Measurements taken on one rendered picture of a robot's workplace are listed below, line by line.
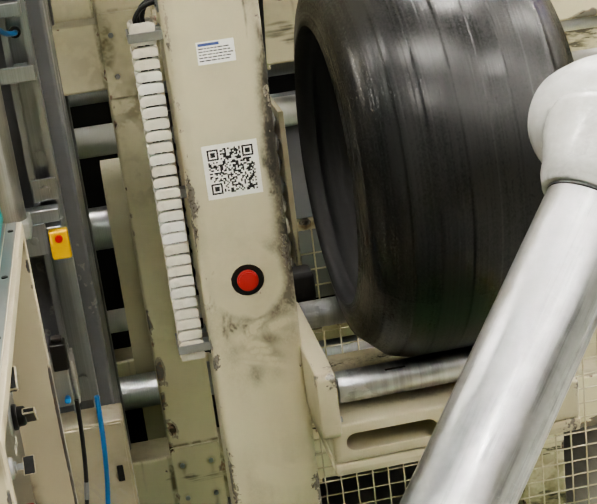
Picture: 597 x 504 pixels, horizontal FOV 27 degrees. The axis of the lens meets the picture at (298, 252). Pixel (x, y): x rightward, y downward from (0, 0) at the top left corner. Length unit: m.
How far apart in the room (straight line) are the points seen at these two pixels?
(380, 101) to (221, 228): 0.31
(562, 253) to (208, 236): 0.63
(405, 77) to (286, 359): 0.47
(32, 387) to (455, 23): 0.68
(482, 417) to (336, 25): 0.64
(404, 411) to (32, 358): 0.55
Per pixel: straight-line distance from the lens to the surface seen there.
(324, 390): 1.69
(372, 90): 1.55
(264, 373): 1.79
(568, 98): 1.31
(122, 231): 2.48
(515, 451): 1.19
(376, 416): 1.75
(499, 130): 1.56
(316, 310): 2.00
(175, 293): 1.74
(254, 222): 1.71
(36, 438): 1.52
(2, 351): 1.08
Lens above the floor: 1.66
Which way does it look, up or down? 19 degrees down
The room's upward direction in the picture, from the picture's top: 7 degrees counter-clockwise
